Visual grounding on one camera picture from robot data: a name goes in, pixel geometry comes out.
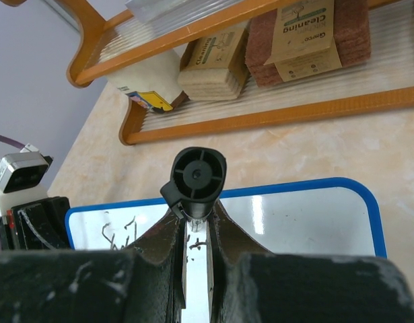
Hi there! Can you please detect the brown sponge stack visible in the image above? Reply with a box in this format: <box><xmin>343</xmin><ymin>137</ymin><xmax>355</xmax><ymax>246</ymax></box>
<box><xmin>245</xmin><ymin>1</ymin><xmax>371</xmax><ymax>87</ymax></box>

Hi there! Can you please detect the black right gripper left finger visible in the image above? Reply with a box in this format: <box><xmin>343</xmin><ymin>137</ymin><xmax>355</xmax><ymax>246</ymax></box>
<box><xmin>0</xmin><ymin>214</ymin><xmax>185</xmax><ymax>322</ymax></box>

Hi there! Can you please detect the blue framed whiteboard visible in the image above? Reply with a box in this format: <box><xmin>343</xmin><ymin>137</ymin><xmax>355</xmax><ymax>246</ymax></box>
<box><xmin>65</xmin><ymin>178</ymin><xmax>387</xmax><ymax>257</ymax></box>

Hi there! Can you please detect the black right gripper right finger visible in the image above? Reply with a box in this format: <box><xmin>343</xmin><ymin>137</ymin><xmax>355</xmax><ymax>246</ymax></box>
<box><xmin>207</xmin><ymin>203</ymin><xmax>414</xmax><ymax>322</ymax></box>

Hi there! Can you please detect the orange wooden shelf rack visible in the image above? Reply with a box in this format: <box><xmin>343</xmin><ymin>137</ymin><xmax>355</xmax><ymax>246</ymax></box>
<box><xmin>0</xmin><ymin>0</ymin><xmax>414</xmax><ymax>146</ymax></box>

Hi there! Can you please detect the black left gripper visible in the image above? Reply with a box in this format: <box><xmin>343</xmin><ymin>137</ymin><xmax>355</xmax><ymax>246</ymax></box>
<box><xmin>1</xmin><ymin>196</ymin><xmax>70</xmax><ymax>250</ymax></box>

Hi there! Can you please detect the white bag lower shelf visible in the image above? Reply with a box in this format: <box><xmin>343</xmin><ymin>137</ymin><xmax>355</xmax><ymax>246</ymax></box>
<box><xmin>106</xmin><ymin>50</ymin><xmax>187</xmax><ymax>114</ymax></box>

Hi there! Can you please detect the beige sponge stack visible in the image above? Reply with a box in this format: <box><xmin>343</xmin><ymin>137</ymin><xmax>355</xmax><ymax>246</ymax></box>
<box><xmin>178</xmin><ymin>27</ymin><xmax>249</xmax><ymax>101</ymax></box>

